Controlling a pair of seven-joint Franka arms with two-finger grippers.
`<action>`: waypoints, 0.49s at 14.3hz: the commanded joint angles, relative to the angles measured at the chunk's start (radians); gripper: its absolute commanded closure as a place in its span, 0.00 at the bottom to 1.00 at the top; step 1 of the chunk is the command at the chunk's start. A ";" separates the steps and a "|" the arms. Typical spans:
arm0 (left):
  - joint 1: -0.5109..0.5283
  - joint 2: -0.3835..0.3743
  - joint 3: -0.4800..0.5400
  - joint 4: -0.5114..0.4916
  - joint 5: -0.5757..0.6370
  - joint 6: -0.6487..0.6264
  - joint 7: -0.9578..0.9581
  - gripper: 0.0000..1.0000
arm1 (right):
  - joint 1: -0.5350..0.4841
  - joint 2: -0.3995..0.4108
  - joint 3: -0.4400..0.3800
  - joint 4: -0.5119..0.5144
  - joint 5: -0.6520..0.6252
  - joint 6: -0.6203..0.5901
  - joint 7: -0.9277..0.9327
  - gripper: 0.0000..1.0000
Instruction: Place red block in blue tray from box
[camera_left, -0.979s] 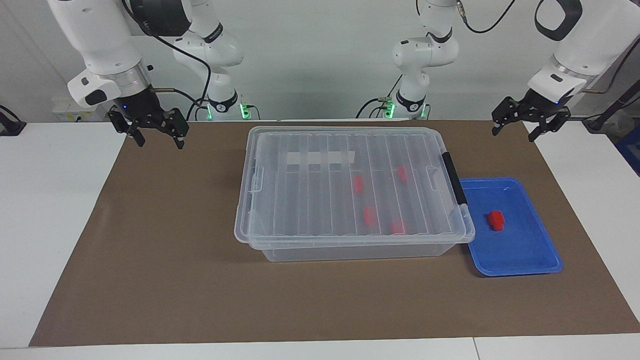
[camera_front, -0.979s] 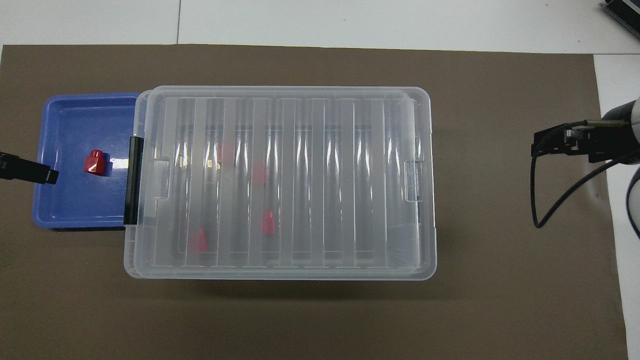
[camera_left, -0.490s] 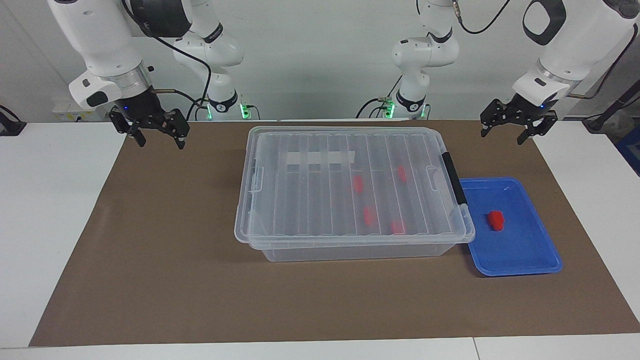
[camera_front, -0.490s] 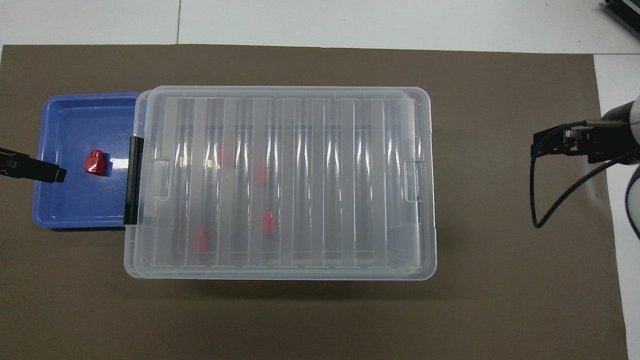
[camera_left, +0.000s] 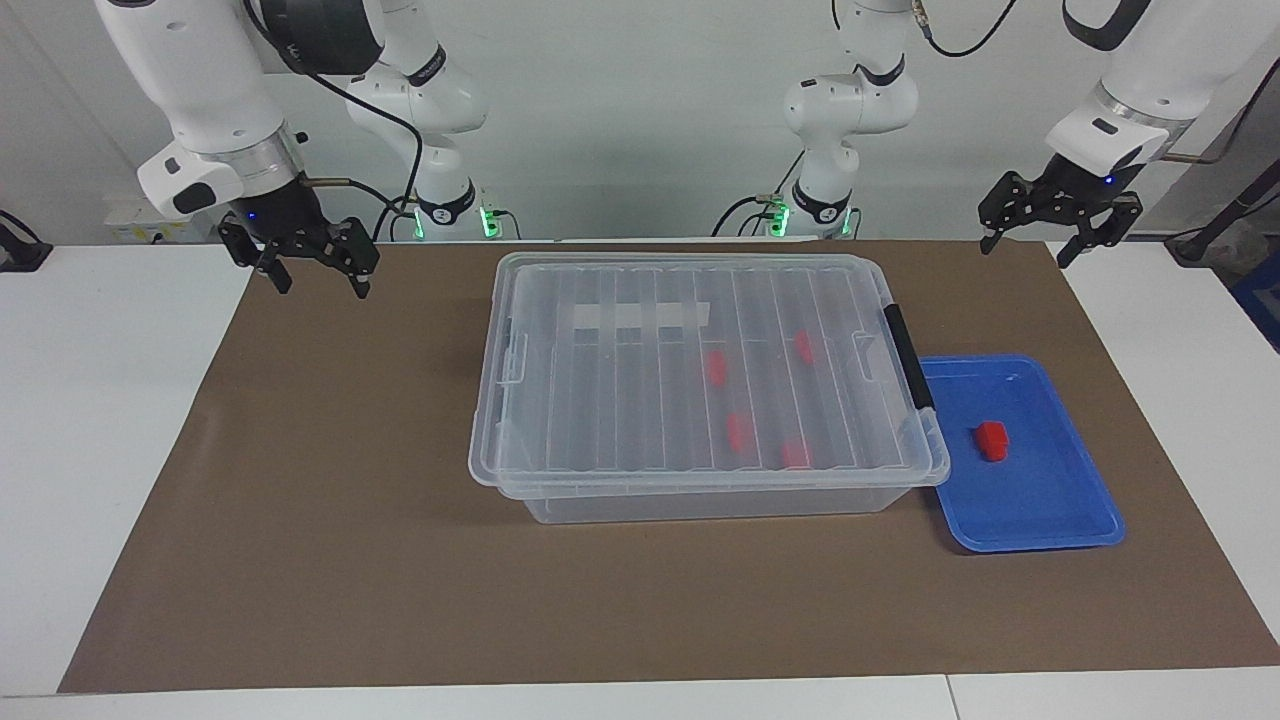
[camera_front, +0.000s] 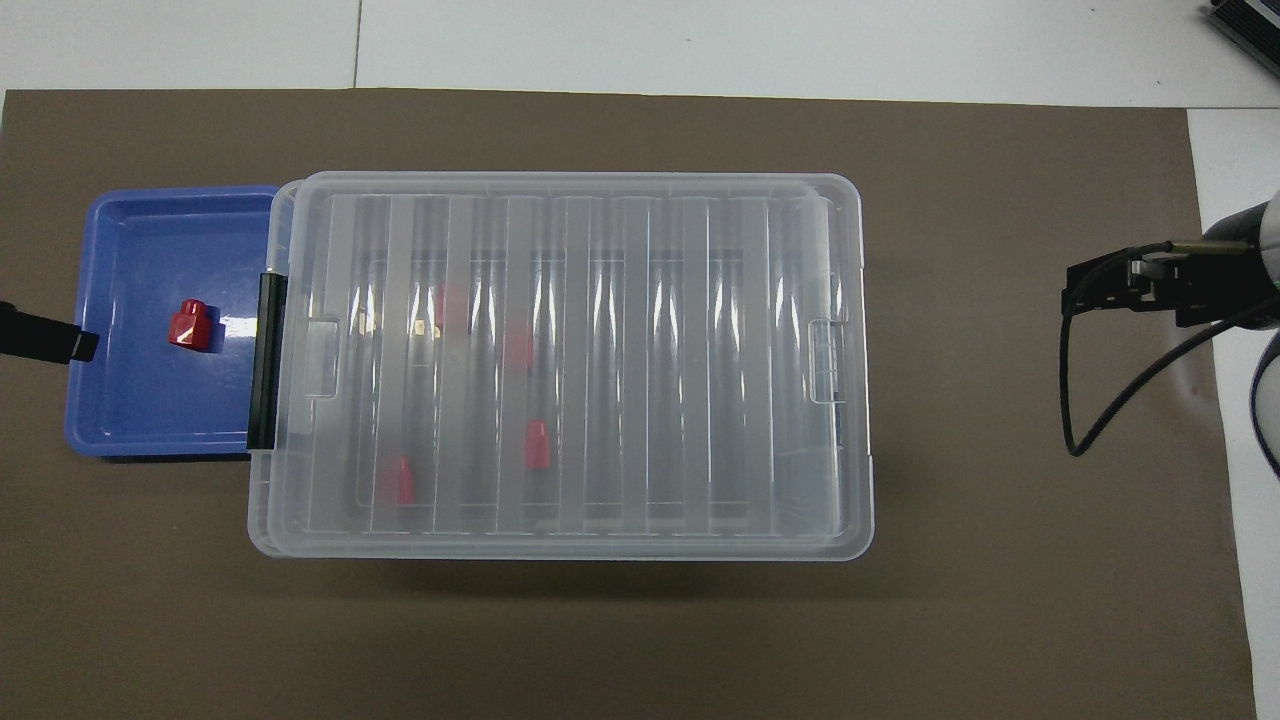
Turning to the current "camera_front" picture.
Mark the dark ribbed device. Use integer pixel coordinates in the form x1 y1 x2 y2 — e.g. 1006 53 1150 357
1205 0 1280 51

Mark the clear ribbed plastic lid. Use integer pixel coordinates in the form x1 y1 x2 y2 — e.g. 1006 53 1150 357
247 172 874 561

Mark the brown table mat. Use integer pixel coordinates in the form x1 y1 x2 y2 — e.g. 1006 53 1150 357
0 88 1256 720

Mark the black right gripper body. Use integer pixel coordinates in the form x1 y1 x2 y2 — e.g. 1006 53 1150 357
1172 238 1280 328

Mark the blue plastic tray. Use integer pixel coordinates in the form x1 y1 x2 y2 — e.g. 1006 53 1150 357
63 186 281 461

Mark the black box latch handle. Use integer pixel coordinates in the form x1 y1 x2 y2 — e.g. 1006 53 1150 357
247 272 289 451

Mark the clear plastic storage box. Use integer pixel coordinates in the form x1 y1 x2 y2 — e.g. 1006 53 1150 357
247 178 874 561

